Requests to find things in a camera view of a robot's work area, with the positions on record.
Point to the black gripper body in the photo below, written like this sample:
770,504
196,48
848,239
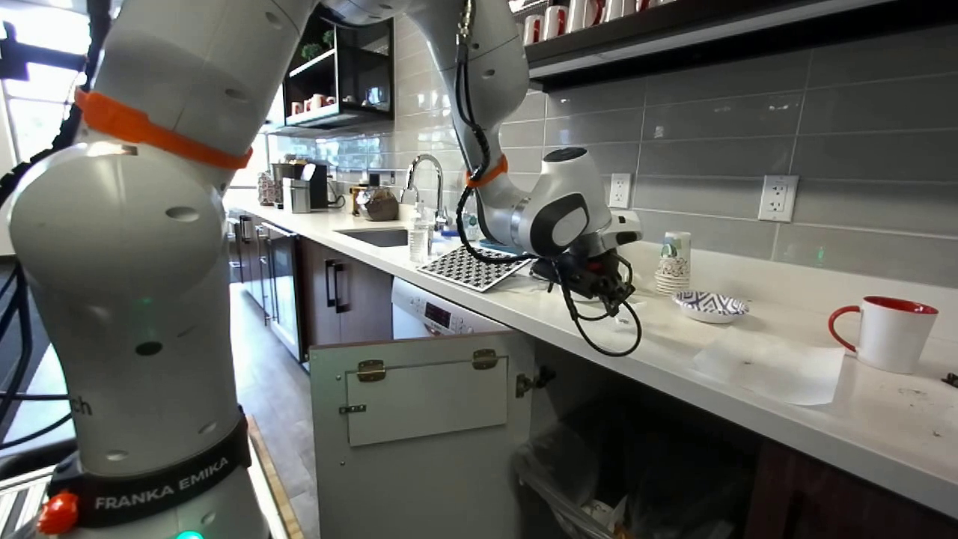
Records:
588,268

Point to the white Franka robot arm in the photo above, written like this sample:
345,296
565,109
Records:
149,248

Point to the small clear glass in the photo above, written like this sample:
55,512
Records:
675,262

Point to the small blue patterned plate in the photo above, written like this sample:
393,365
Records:
709,305

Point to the black white checkered mat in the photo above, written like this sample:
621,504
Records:
465,268

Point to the stainless dishwasher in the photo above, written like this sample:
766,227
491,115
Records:
437,311

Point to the clear plastic water bottle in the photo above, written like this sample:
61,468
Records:
420,235

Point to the chrome faucet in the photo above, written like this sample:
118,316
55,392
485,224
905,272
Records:
423,179

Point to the kitchen sink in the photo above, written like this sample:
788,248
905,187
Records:
375,238

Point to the glass coffee pot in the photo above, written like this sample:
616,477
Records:
377,199

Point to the white cabinet door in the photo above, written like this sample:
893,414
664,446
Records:
420,437

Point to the red white shelf mug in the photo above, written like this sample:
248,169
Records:
531,27
580,12
553,19

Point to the black coffee machine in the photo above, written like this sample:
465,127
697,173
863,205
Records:
300,182

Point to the white wall outlet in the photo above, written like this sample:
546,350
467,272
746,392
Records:
621,188
775,199

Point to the dark wall shelf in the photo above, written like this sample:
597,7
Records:
718,33

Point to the open dark wall cabinet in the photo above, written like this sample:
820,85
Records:
339,76

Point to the black camera stand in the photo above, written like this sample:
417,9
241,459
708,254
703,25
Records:
29,54

